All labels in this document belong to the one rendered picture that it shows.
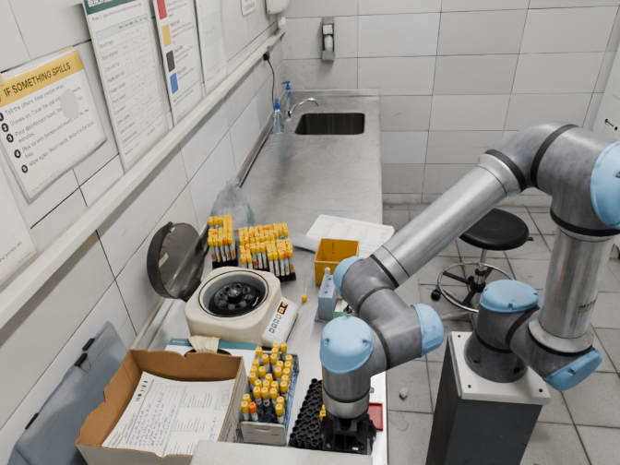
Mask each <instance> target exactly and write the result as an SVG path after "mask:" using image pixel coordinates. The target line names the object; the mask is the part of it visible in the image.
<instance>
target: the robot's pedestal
mask: <svg viewBox="0 0 620 465"><path fill-rule="evenodd" d="M542 407H543V405H539V404H527V403H514V402H501V401H489V400H476V399H462V398H461V394H460V389H459V380H458V375H457V369H456V365H455V360H454V354H453V350H452V344H451V339H450V336H447V345H446V350H445V356H444V362H443V366H442V372H441V377H440V382H439V388H438V393H437V399H436V404H435V414H434V419H433V424H432V430H431V435H430V440H429V446H428V451H427V457H426V462H425V465H519V464H520V463H521V460H522V457H523V455H524V452H525V450H526V447H527V445H528V443H529V441H530V438H531V434H532V432H533V429H534V427H535V424H536V422H537V420H538V417H539V415H540V412H541V410H542Z"/></svg>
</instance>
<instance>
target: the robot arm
mask: <svg viewBox="0 0 620 465"><path fill-rule="evenodd" d="M532 187H535V188H537V189H539V190H541V191H543V192H544V193H545V194H547V195H549V196H551V197H552V204H551V208H550V217H551V219H552V221H553V222H554V224H556V225H557V228H556V233H555V237H554V245H553V250H552V254H551V259H550V263H549V268H548V272H547V277H546V282H545V286H544V290H543V295H542V303H541V307H540V306H538V303H539V297H538V293H537V292H536V291H535V290H534V289H533V288H532V287H531V286H530V285H528V284H526V283H524V282H521V281H517V280H497V281H494V282H491V283H489V284H488V285H487V286H486V287H485V288H484V289H483V294H482V297H481V298H480V306H479V312H478V316H477V321H476V327H475V330H474V331H473V332H472V333H471V334H470V336H469V337H468V338H467V340H466V342H465V345H464V350H463V357H464V360H465V363H466V364H467V366H468V367H469V368H470V369H471V370H472V372H473V373H475V374H476V375H478V376H480V377H482V378H484V379H486V380H489V381H492V382H496V383H511V382H514V381H517V380H519V379H520V378H522V377H523V376H524V374H525V372H526V369H527V366H528V367H530V368H531V369H532V370H533V371H534V372H535V373H536V374H537V375H538V376H540V377H541V378H542V381H545V382H546V383H547V384H549V385H550V386H551V387H552V388H554V389H556V390H559V391H564V390H568V389H570V388H572V387H574V386H576V385H577V384H579V383H580V382H582V381H583V380H584V379H586V378H587V377H588V376H589V375H590V374H591V373H593V372H594V370H595V369H596V368H597V367H598V366H599V365H600V363H601V362H602V357H603V356H602V353H601V352H599V349H597V348H596V349H595V348H594V347H593V346H592V343H593V341H594V331H593V328H592V326H591V324H590V318H591V315H592V312H593V308H594V305H595V303H596V300H597V297H598V293H599V290H600V288H601V284H602V279H603V276H604V272H605V270H606V267H607V263H608V260H609V257H610V254H611V251H612V248H613V245H614V239H615V237H616V236H618V235H620V140H619V139H616V138H613V137H608V136H606V135H603V134H600V133H597V132H594V131H591V130H589V129H586V128H582V127H579V126H577V125H573V124H570V123H566V122H547V123H541V124H537V125H532V126H529V127H526V128H524V129H521V130H519V131H517V132H515V133H513V134H511V135H509V136H508V137H505V138H503V139H501V140H500V141H498V142H497V143H495V144H494V145H493V146H492V147H491V148H489V149H488V150H487V151H486V152H484V153H483V154H482V155H481V156H480V157H479V158H478V165H477V166H476V167H475V168H474V169H472V170H471V171H470V172H469V173H467V174H466V175H465V176H464V177H463V178H461V179H460V180H459V181H458V182H457V183H455V184H454V185H453V186H452V187H450V188H449V189H448V190H447V191H446V192H445V193H444V194H443V195H442V196H441V197H439V198H438V199H437V200H436V201H434V202H433V203H432V204H431V205H430V206H428V207H427V208H426V209H425V210H423V211H422V212H421V213H420V214H419V215H417V216H416V217H415V218H414V219H413V220H411V221H410V222H409V223H408V224H406V225H405V226H404V227H403V228H402V229H400V230H399V231H398V232H397V233H395V234H394V235H393V236H392V237H391V238H389V239H388V240H387V241H386V242H385V243H383V244H382V245H381V246H380V247H379V248H377V249H376V250H375V252H374V253H372V254H371V255H370V256H368V257H367V258H366V259H363V258H361V257H359V256H351V257H350V258H345V259H344V260H342V261H341V262H340V263H339V264H338V265H337V267H336V268H335V271H334V273H333V282H334V285H335V287H336V289H337V290H338V292H339V293H340V296H341V298H342V299H343V300H344V301H345V302H346V303H347V304H348V305H349V306H350V308H351V309H352V310H353V312H354V313H355V314H356V315H357V316H358V317H359V318H357V317H354V316H350V317H344V316H341V317H337V318H335V319H333V320H331V321H330V322H328V323H327V324H326V325H325V327H324V328H323V330H322V333H321V340H320V350H319V358H320V362H321V370H322V396H323V403H324V405H325V410H326V416H323V417H322V421H321V422H320V424H319V430H318V434H319V435H320V437H321V438H322V440H323V444H322V448H323V451H329V452H339V453H350V454H360V455H370V456H371V455H372V453H373V444H374V443H375V441H376V427H375V426H374V424H373V420H370V415H369V414H368V413H367V412H368V408H369V402H370V393H371V394H373V393H375V388H374V387H371V377H373V376H376V375H379V374H381V373H384V372H385V371H387V370H389V369H392V368H394V367H396V366H399V365H401V364H405V363H407V362H409V361H411V360H413V359H416V358H422V357H423V356H424V355H425V354H427V353H428V352H431V351H433V350H435V349H437V348H439V347H440V346H441V344H442V342H443V339H444V329H443V325H442V322H441V320H440V318H439V316H438V314H437V313H436V311H435V310H434V309H433V308H432V307H431V306H430V305H428V304H412V305H411V306H407V305H406V304H405V303H404V302H403V301H402V300H401V299H400V297H399V296H398V295H397V294H396V293H395V292H394V291H395V290H396V289H397V288H398V287H399V286H400V285H401V284H402V283H404V282H405V281H406V280H407V279H409V278H410V277H411V276H412V275H413V274H415V273H416V272H417V271H418V270H419V269H421V268H422V267H423V266H424V265H426V264H427V263H428V262H429V261H430V260H432V259H433V258H434V257H435V256H437V255H438V254H439V253H440V252H441V251H443V250H444V249H445V248H446V247H447V246H449V245H450V244H451V243H452V242H454V241H455V240H456V239H457V238H458V237H460V236H461V235H462V234H463V233H465V232H466V231H467V230H468V229H469V228H470V227H471V226H472V225H473V224H474V223H476V222H477V221H478V220H479V219H481V218H482V217H483V216H484V215H485V214H487V213H488V212H489V211H490V210H491V209H493V208H494V207H495V206H497V205H498V204H499V203H500V202H501V201H503V200H504V199H505V198H506V197H516V196H518V195H519V194H520V193H521V192H523V191H524V190H525V189H528V188H532Z"/></svg>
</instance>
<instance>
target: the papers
mask: <svg viewBox="0 0 620 465"><path fill-rule="evenodd" d="M394 231H395V230H394V229H393V227H392V226H387V225H381V224H375V223H371V222H365V221H355V220H349V219H343V218H338V217H332V216H327V215H320V216H319V217H318V219H317V220H316V222H315V223H314V225H313V226H312V227H311V229H310V230H309V232H308V233H307V235H309V236H312V237H315V238H317V239H319V240H320V238H331V239H344V240H358V241H360V250H359V257H361V258H363V259H366V258H367V257H368V256H370V255H371V254H372V253H374V252H375V250H376V249H377V248H379V247H380V246H381V245H382V244H383V243H385V242H386V241H387V240H388V239H389V238H391V236H392V234H393V232H394Z"/></svg>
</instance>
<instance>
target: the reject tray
mask: <svg viewBox="0 0 620 465"><path fill-rule="evenodd" d="M367 413H368V414H369V415H370V420H373V424H374V426H375V427H376V430H380V431H384V409H383V402H371V401H370V402H369V408H368V412H367Z"/></svg>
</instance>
